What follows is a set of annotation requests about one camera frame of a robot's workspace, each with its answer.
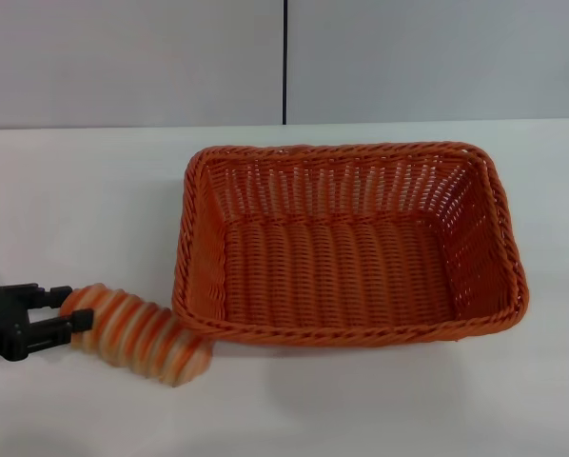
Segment orange woven plastic basket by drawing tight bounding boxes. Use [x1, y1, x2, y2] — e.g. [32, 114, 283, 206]
[171, 141, 531, 349]

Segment orange striped toy bread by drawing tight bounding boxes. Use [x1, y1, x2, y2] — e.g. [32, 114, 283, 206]
[58, 282, 213, 387]

